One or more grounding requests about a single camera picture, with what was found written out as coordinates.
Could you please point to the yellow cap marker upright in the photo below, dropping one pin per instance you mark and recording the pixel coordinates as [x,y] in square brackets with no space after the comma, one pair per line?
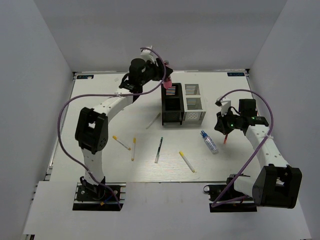
[133,149]

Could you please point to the white pen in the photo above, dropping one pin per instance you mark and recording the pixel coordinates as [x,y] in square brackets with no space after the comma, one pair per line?
[153,120]

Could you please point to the yellow cap marker left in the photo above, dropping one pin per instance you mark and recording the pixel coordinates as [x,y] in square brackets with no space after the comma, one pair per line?
[126,146]

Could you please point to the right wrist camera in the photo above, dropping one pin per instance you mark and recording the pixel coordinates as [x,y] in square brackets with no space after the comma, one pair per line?
[224,104]

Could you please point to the white mesh organizer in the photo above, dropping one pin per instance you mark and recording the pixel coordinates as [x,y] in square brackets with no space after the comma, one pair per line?
[194,104]

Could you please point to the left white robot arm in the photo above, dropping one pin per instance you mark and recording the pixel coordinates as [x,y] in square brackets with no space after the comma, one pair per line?
[92,127]

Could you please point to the black mesh organizer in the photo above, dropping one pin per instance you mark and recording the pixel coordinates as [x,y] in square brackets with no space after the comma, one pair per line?
[172,104]

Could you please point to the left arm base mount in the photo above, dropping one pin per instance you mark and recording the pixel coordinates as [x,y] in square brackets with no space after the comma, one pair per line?
[97,198]

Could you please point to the pink tube of crayons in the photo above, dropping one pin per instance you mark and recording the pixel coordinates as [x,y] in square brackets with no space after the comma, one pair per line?
[168,82]

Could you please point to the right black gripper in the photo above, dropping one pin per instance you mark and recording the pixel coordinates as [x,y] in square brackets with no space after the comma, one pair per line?
[221,125]

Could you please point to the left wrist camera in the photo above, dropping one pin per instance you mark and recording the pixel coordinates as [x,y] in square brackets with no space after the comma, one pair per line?
[147,55]

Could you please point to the green gel pen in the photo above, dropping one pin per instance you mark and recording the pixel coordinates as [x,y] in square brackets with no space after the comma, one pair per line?
[158,151]

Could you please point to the yellow cap marker right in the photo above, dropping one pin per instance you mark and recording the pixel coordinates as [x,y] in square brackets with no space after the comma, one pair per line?
[186,161]

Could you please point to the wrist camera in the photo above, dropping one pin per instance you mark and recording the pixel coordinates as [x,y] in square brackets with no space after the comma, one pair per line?
[224,104]
[147,55]

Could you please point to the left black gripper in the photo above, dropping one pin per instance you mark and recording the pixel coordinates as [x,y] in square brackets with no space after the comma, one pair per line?
[159,70]

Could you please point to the red pen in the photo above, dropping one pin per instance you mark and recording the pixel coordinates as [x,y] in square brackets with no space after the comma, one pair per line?
[225,139]

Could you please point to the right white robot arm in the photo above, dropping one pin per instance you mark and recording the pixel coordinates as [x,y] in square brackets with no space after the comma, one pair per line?
[277,184]

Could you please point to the blue cap spray bottle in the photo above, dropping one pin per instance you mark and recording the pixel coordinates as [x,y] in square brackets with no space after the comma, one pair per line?
[209,142]

